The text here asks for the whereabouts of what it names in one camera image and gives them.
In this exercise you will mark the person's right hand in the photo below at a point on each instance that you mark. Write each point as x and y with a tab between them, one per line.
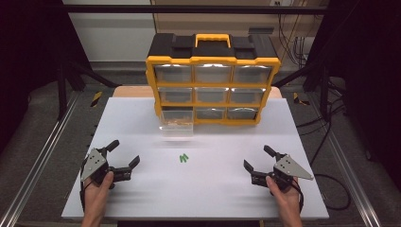
285	198

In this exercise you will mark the pile of brown screws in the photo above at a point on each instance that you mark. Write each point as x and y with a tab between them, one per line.
177	121

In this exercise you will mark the yellow and black organizer box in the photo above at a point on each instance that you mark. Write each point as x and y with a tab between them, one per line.
214	50

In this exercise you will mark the black horizontal crossbar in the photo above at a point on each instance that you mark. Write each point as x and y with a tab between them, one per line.
189	9

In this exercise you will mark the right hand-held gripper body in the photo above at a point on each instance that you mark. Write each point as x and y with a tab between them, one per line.
288	168

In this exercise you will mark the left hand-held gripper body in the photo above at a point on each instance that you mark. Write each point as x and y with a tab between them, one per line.
94	164

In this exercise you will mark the yellow and black hazard tape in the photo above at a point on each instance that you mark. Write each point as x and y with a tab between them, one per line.
298	98
96	99

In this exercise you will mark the black curtain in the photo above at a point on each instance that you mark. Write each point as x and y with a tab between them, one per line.
25	47
372	63

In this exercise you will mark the person's left hand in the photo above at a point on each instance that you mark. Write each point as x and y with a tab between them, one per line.
97	197

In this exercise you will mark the clear drawer with brown screws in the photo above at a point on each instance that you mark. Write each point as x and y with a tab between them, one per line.
176	130

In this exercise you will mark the aluminium floor rail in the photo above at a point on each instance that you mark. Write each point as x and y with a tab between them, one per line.
350	176
38	160

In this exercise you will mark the grid of clear plastic drawers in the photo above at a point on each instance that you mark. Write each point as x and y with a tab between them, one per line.
212	74

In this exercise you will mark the black metal stand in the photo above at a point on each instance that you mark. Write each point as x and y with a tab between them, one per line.
62	91
324	91

